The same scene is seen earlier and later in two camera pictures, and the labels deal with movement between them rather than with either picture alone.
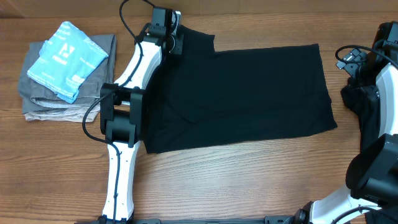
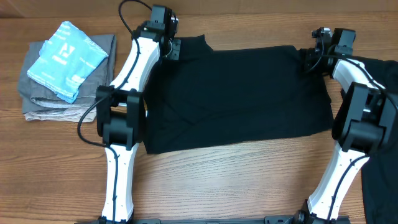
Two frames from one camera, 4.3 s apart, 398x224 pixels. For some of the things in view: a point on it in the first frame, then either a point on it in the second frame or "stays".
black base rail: (274, 219) stays
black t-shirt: (202, 96) stays
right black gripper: (360, 82) -> (306, 63)
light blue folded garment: (68, 56) stays
